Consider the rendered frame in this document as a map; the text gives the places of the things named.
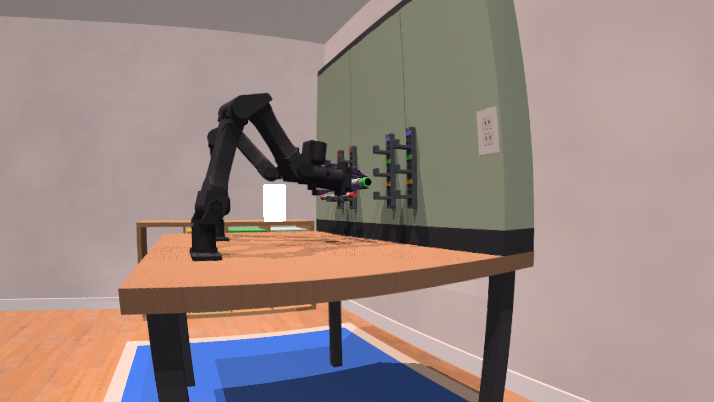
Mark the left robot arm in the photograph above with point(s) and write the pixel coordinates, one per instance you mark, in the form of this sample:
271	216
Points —
258	160

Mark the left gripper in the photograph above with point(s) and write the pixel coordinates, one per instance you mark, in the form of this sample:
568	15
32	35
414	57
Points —
320	192

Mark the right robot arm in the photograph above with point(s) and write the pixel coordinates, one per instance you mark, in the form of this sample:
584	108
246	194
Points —
212	200

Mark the white bar with green ends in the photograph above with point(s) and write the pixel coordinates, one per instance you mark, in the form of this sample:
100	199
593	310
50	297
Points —
366	182

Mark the white bar with red end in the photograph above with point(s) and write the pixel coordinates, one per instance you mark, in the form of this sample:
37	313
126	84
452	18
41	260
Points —
348	195

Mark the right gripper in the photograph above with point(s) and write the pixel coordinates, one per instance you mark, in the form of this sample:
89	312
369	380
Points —
342	178

